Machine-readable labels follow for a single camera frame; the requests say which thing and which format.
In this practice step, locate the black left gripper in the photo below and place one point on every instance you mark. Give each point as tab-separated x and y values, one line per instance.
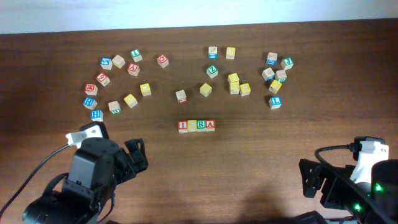
130	168

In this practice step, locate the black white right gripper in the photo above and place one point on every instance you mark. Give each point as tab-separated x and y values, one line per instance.
336	183

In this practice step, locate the red letter I block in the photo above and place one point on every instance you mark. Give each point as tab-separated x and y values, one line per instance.
182	127

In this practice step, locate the yellow letter C block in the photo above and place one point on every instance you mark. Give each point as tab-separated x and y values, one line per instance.
192	125

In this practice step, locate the green letter R block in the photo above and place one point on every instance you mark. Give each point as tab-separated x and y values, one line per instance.
201	125

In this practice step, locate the red letter a block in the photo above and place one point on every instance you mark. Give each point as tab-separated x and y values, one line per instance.
133	69
210	125

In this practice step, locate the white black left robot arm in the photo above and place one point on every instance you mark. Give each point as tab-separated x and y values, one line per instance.
98	166

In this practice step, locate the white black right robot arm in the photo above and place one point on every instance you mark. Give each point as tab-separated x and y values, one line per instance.
368	190

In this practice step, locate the blue letter H block lower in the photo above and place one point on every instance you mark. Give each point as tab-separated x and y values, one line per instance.
97	115

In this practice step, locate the blue letter h block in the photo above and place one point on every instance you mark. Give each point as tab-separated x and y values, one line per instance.
90	103
97	115

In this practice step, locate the wooden block green side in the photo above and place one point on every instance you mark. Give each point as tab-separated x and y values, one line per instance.
114	107

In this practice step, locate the yellow block lower left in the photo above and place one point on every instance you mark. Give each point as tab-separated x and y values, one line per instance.
130	100

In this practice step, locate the blue letter H block upper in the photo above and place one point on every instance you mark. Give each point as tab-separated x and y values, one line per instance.
90	103

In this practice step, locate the yellow block centre left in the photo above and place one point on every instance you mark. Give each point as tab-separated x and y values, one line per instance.
145	89

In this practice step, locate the red letter M block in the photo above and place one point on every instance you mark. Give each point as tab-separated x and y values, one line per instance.
91	89

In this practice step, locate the red number six block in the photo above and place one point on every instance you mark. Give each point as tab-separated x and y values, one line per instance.
103	79

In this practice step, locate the blue number five block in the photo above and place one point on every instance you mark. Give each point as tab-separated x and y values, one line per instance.
106	63

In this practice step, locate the plain wooden block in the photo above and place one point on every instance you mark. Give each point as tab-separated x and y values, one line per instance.
118	61

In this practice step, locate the blue letter L block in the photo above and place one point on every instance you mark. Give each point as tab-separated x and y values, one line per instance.
275	102

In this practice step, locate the red letter C block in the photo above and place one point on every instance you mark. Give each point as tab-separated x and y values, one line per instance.
163	61

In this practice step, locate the green letter L block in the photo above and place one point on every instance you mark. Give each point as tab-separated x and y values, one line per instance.
136	55

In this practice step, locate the yellow block far right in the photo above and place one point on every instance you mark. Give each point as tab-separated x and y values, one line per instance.
275	86

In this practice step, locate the green letter Z block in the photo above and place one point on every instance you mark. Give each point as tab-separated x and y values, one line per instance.
212	71

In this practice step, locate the wooden block green edge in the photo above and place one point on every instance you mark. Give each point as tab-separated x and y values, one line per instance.
280	76

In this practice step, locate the yellow block lower cluster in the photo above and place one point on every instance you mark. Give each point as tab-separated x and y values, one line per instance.
234	88

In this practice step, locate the yellow block cluster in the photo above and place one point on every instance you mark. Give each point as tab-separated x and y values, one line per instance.
233	78
245	89
234	88

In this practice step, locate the wooden block blue edge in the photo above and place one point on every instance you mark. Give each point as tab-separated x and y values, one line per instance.
268	74

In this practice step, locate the green letter J block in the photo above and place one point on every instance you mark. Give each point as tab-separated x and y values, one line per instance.
287	63

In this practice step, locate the yellow block right cluster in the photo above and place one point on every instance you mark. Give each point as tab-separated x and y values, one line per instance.
245	89

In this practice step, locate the yellow block upper cluster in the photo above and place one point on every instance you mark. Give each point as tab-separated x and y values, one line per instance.
233	78

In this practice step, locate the wooden block blue side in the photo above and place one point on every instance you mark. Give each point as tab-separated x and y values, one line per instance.
212	52

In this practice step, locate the wooden block blue picture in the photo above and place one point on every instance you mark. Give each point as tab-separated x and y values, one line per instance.
271	58

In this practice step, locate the yellow block top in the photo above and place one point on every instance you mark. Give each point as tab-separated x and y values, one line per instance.
230	53

